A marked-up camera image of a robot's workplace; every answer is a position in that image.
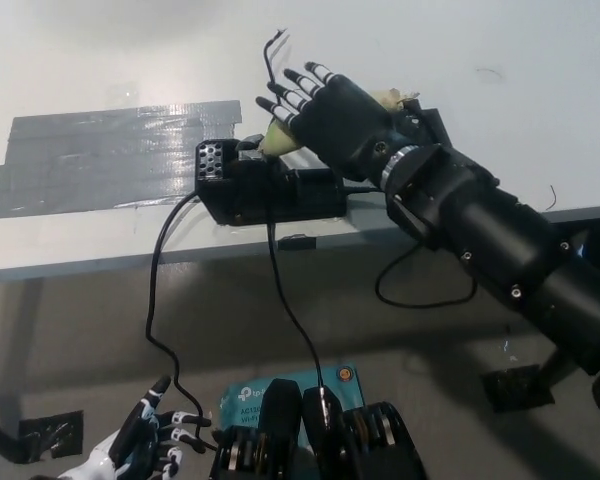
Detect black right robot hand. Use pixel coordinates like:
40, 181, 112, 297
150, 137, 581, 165
255, 60, 411, 184

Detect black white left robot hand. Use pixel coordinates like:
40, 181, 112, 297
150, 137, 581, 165
59, 374, 214, 480

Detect tape-wrapped soldering iron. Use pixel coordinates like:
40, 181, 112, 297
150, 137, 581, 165
258, 87, 421, 156

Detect black soldering station base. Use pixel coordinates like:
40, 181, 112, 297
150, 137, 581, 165
194, 133, 347, 227

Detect black robot torso blocks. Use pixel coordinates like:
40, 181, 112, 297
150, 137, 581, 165
207, 379, 426, 480

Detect black floor tape patch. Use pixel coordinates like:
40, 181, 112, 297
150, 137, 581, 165
17, 409, 85, 461
479, 363, 555, 414

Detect teal tp-link box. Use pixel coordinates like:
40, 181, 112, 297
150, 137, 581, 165
217, 364, 366, 449

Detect thin black frayed wire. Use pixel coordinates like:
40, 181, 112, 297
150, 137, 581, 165
262, 28, 331, 431

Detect black power cable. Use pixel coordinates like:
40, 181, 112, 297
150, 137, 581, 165
144, 193, 221, 451

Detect grey duct tape patch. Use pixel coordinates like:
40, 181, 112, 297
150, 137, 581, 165
0, 99, 244, 220

